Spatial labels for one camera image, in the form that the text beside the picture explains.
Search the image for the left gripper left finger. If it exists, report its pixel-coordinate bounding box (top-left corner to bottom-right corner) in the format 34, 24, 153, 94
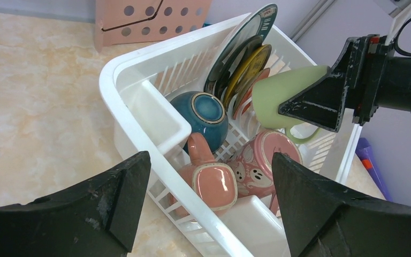
0, 151, 151, 256

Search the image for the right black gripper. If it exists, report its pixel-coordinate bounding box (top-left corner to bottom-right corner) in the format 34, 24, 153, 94
278, 34, 411, 132

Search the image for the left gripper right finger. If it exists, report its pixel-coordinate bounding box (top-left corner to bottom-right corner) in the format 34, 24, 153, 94
272, 153, 411, 256

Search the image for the light green mug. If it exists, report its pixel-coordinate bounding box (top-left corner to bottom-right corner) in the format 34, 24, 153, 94
252, 65, 330, 144

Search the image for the yellow patterned plate black rim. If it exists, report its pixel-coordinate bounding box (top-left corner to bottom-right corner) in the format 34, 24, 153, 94
223, 44, 272, 110

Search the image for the pink glass mug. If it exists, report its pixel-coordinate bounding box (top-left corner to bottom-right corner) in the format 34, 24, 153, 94
226, 130, 302, 214

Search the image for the white plate green rim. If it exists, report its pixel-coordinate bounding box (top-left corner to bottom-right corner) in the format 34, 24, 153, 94
203, 3, 278, 94

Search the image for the black small plate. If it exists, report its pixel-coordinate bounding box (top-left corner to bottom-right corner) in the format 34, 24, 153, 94
213, 35, 263, 99

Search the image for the orange dotted mug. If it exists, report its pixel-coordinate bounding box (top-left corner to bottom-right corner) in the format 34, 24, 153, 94
178, 132, 238, 216

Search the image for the pink perforated board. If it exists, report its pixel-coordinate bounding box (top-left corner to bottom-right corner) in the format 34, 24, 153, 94
94, 0, 212, 52

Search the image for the purple handle tool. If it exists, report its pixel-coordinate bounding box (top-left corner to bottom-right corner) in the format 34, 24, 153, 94
355, 138, 393, 202

